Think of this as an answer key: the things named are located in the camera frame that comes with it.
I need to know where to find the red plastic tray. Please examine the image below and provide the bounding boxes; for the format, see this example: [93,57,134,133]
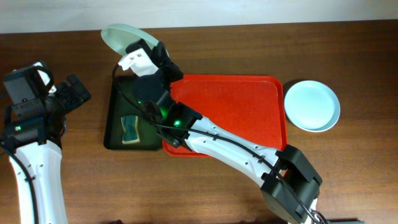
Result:
[171,74,287,150]

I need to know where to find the light blue round plate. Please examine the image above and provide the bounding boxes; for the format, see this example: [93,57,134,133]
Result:
[283,80,341,131]

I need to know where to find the black plastic tray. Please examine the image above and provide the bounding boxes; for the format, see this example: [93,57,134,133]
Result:
[103,78,162,151]

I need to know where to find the green yellow sponge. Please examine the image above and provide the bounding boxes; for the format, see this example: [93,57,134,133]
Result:
[121,115,140,144]

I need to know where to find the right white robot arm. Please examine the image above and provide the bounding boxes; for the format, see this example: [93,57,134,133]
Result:
[119,39,327,223]

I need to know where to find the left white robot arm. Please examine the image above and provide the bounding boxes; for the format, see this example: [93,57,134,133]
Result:
[1,75,91,224]

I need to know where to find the mint green round plate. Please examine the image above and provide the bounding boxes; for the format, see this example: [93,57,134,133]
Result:
[101,24,159,56]

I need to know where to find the white round plate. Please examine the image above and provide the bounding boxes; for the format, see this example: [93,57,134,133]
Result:
[285,105,340,133]

